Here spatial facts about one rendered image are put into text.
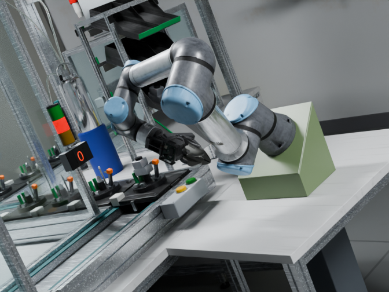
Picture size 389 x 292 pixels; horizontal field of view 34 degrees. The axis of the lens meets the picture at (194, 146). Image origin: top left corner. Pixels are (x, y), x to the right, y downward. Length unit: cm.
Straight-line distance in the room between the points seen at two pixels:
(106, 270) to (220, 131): 59
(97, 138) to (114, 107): 142
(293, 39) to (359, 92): 74
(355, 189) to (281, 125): 32
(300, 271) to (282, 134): 51
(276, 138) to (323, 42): 339
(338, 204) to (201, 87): 60
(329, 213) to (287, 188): 25
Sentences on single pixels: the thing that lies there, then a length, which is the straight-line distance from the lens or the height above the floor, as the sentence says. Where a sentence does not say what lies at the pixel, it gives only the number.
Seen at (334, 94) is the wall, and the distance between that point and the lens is 562.
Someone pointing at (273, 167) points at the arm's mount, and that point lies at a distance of 218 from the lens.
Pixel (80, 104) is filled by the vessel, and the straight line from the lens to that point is 340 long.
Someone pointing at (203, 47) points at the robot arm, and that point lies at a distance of 173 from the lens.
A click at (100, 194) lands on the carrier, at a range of 265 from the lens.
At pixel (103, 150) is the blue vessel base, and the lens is 343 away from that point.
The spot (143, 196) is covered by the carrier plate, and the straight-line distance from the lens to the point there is 243.
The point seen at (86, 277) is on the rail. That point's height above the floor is 93.
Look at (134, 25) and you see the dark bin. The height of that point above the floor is 156.
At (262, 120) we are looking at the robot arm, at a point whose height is 115.
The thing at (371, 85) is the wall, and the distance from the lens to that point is 540.
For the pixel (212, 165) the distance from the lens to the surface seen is 288.
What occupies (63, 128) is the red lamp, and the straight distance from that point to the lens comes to 240.
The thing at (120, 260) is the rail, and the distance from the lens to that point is 213.
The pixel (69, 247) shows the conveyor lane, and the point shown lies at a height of 94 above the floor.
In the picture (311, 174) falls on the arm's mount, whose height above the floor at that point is 91.
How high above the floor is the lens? 162
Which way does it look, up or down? 13 degrees down
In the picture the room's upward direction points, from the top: 22 degrees counter-clockwise
